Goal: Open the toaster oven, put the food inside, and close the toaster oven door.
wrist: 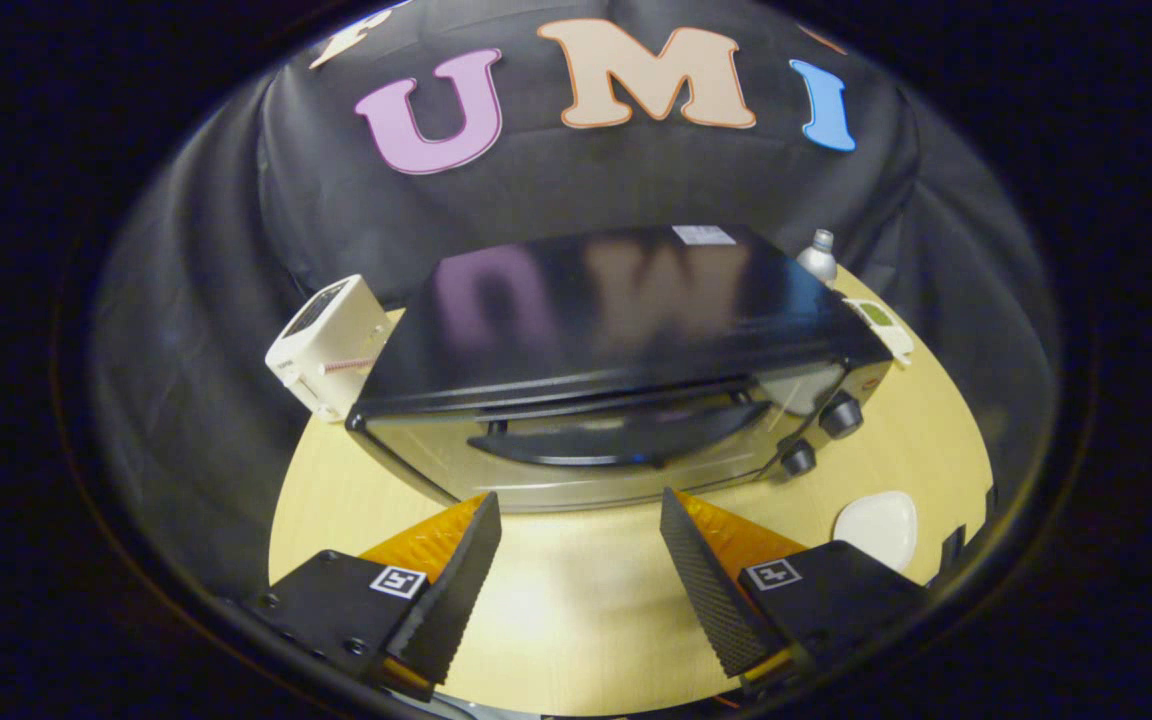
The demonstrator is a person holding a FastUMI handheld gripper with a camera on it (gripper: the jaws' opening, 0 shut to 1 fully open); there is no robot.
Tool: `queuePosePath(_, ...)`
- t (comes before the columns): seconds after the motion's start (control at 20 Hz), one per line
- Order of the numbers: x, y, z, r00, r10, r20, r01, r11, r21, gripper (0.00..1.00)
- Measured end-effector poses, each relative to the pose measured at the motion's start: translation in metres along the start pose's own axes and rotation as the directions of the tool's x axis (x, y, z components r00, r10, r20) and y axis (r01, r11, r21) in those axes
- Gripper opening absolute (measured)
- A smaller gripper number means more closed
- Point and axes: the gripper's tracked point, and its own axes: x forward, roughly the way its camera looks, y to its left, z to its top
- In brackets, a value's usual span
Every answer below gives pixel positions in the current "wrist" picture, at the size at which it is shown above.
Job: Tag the white plate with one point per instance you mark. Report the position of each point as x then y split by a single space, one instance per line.
876 525

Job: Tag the black toaster oven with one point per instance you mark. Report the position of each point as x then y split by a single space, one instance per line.
616 330

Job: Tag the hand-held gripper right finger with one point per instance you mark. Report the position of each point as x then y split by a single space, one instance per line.
711 600

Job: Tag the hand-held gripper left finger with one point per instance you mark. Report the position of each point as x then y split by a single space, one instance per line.
446 590

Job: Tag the white pop-up toaster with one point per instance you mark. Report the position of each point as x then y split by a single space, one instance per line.
321 345

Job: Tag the silver bottle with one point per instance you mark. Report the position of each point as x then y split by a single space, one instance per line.
818 260

